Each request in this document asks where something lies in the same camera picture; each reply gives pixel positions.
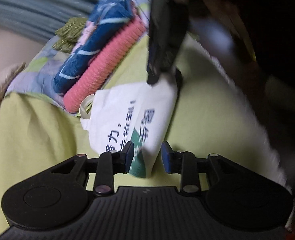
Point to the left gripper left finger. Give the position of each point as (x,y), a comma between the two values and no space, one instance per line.
(109,164)

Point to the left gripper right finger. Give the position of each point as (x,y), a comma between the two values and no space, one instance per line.
(183,163)

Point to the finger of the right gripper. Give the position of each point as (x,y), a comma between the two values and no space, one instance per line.
(179,79)
(159,58)

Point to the white canvas shopping bag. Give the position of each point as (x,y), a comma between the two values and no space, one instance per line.
(136,112)

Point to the blue patterned folded blanket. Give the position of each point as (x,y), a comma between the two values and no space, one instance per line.
(104,21)

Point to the pink ribbed folded towel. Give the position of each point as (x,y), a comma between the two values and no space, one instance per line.
(104,64)

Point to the light green bed sheet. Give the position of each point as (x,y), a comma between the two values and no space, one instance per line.
(211,116)

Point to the green zigzag pattern cushion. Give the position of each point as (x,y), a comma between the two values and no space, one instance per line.
(69,34)

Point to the pastel patchwork quilt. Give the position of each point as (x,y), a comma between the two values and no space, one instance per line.
(36,79)

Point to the grey-blue curtain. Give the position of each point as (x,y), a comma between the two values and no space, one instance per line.
(39,19)

